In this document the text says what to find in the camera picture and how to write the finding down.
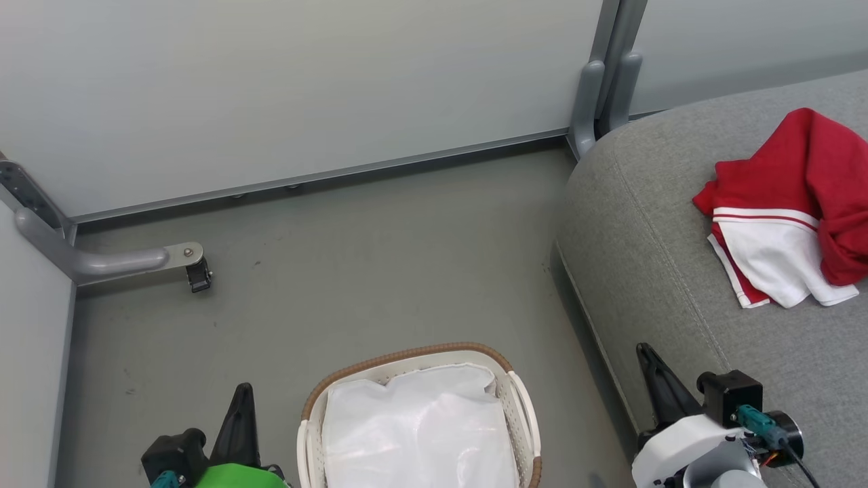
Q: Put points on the teal camera connector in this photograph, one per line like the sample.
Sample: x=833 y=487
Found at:
x=165 y=480
x=756 y=420

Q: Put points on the white wicker-rimmed laundry basket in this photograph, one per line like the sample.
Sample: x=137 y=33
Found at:
x=519 y=407

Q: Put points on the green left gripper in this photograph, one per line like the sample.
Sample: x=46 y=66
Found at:
x=237 y=477

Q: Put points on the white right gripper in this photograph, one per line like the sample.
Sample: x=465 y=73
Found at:
x=668 y=454

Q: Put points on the black caster wheel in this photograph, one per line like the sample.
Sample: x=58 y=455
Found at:
x=199 y=276

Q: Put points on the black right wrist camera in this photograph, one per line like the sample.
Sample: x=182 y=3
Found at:
x=729 y=393

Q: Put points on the grey partition foot with caster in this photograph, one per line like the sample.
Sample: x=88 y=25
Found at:
x=115 y=261

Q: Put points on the teal right camera connector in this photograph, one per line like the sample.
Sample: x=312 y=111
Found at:
x=756 y=420

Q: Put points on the red and white garment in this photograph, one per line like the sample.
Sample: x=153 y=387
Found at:
x=807 y=169

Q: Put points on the teal left camera connector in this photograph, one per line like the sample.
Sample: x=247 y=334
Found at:
x=165 y=480

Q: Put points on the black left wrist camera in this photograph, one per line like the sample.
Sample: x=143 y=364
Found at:
x=173 y=454

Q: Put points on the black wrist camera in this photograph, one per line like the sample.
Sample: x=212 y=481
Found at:
x=729 y=393
x=173 y=454

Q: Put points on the white basket liner bag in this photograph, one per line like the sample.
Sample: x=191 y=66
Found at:
x=420 y=434

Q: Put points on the grey fabric sofa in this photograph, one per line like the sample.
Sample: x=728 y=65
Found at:
x=678 y=271

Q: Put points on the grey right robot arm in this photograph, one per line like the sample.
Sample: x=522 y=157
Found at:
x=725 y=474

